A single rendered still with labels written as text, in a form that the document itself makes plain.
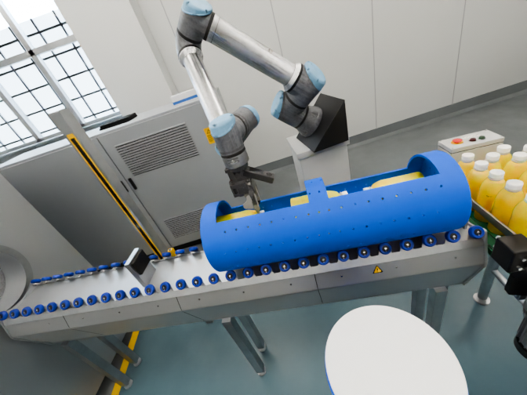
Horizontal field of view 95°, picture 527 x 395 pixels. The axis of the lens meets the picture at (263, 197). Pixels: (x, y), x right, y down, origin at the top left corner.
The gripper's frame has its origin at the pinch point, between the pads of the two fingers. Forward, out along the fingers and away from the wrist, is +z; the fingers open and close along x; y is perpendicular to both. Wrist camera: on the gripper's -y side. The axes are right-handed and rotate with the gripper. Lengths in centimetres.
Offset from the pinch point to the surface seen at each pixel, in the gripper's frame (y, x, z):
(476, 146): -92, -19, 8
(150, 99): 130, -215, -34
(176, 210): 114, -119, 63
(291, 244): -10.3, 19.3, 5.6
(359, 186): -41.2, -8.3, 7.7
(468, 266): -69, 19, 33
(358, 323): -25, 45, 12
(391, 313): -33, 43, 12
